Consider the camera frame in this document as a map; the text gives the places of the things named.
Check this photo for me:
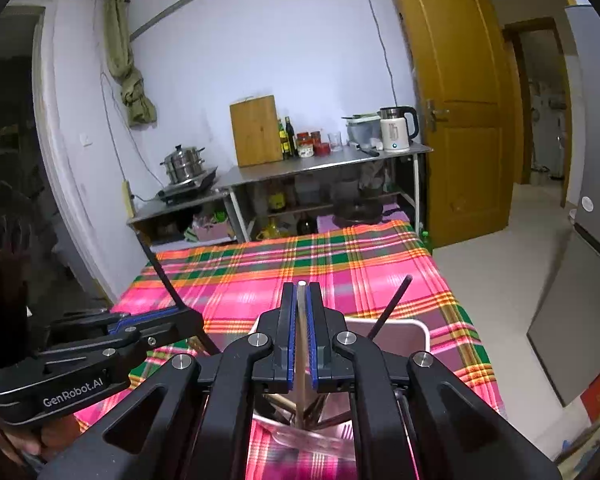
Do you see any black chopstick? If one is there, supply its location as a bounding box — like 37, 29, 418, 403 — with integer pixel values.
367, 274, 413, 340
134, 231, 221, 356

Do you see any pink plastic utensil holder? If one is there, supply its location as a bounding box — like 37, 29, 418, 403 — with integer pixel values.
254, 311, 430, 460

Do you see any person left hand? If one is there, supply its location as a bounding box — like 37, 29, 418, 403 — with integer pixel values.
0, 415, 81, 467

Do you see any low wooden shelf cabinet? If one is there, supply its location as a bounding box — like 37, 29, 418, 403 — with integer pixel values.
126, 190, 245, 252

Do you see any induction cooker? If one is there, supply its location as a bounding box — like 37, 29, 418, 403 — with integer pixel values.
156, 167, 216, 204

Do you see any pink plaid tablecloth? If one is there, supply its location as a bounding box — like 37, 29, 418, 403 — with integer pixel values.
72, 219, 506, 480

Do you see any stainless steel steamer pot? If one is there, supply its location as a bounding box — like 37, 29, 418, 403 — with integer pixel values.
161, 144, 204, 184

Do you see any grey refrigerator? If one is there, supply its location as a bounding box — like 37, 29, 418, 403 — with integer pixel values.
527, 6, 600, 405

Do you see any green hanging cloth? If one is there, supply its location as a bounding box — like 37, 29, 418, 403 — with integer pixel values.
104, 0, 157, 127

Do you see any wooden cutting board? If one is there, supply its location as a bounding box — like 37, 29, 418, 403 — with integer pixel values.
230, 96, 283, 168

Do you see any dark oil bottle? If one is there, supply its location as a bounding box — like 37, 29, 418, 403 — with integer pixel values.
285, 116, 299, 158

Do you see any red lidded jar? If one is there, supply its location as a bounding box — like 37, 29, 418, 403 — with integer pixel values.
296, 132, 314, 158

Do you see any metal counter table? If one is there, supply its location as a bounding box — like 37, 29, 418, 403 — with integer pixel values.
214, 142, 435, 246

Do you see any grey plastic storage box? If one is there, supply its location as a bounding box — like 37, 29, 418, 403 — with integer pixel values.
343, 114, 380, 148

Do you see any yellow wooden door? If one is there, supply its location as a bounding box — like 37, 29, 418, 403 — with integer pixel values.
398, 0, 515, 247

